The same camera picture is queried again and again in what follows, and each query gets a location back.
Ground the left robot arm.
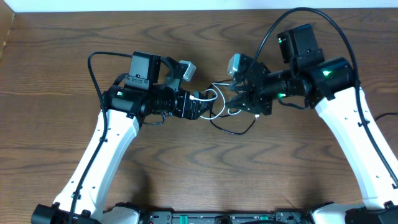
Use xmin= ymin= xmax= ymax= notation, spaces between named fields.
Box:
xmin=31 ymin=52 xmax=212 ymax=223

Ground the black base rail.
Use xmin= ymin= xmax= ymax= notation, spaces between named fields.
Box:
xmin=127 ymin=210 xmax=313 ymax=224

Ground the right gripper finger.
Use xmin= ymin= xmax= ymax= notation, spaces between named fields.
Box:
xmin=226 ymin=95 xmax=249 ymax=112
xmin=229 ymin=81 xmax=249 ymax=92

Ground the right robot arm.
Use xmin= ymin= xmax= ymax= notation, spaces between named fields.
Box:
xmin=227 ymin=24 xmax=397 ymax=223

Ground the cardboard side panel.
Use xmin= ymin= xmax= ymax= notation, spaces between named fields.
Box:
xmin=0 ymin=0 xmax=15 ymax=56

